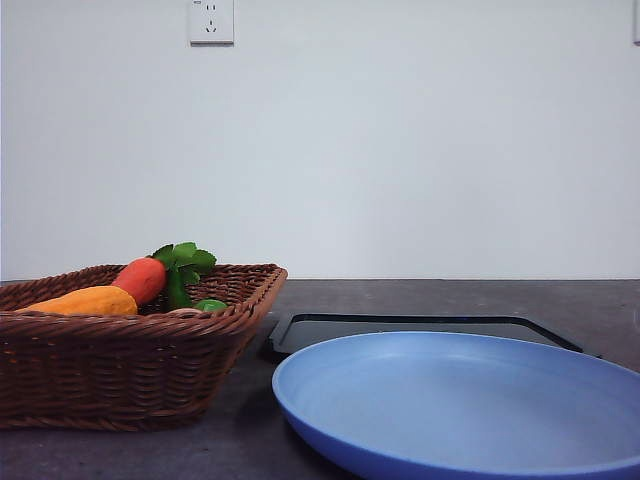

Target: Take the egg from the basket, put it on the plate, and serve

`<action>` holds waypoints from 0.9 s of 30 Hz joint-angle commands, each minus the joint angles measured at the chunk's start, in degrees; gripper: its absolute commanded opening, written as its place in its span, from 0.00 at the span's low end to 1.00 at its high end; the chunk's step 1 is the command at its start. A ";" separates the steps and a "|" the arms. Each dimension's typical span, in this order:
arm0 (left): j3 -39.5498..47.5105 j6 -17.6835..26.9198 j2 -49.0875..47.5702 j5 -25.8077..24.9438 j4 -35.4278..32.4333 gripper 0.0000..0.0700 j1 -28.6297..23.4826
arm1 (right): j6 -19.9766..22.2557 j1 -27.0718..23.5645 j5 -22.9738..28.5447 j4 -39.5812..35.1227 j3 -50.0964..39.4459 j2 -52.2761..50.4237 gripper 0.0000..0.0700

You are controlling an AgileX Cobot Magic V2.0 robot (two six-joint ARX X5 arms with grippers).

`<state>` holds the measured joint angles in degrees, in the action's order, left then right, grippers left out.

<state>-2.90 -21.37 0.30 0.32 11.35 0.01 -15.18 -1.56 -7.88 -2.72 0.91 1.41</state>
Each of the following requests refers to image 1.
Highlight blue plate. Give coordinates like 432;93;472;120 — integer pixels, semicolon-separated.
272;331;640;480

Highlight brown egg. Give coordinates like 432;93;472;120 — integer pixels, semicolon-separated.
169;308;202;315

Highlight brown wicker basket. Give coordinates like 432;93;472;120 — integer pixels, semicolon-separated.
0;264;288;432

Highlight black tray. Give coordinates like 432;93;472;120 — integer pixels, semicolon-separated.
267;315;602;373

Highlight small green toy lime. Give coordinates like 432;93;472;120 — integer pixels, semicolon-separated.
194;299;228;312

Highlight green leafy toy vegetable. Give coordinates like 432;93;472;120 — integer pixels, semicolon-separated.
152;242;216;307

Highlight orange toy carrot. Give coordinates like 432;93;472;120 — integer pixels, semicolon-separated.
111;257;166;305

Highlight yellow toy fruit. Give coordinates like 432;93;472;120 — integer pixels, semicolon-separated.
15;286;138;315

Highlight white wall socket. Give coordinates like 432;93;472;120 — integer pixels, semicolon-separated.
190;0;235;48

